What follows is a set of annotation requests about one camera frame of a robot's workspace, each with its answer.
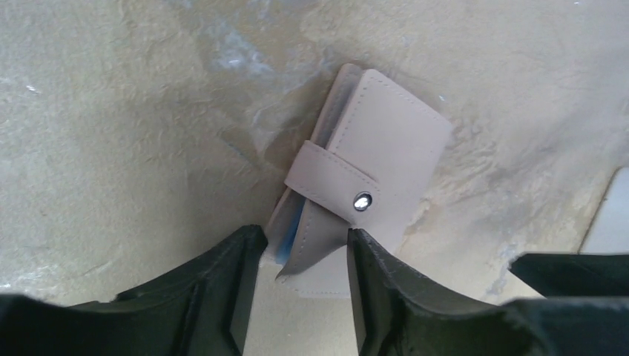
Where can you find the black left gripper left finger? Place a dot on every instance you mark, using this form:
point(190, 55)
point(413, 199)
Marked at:
point(199, 308)

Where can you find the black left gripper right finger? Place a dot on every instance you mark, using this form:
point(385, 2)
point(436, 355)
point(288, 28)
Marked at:
point(582, 307)

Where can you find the white plastic tray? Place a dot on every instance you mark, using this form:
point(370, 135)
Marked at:
point(608, 232)

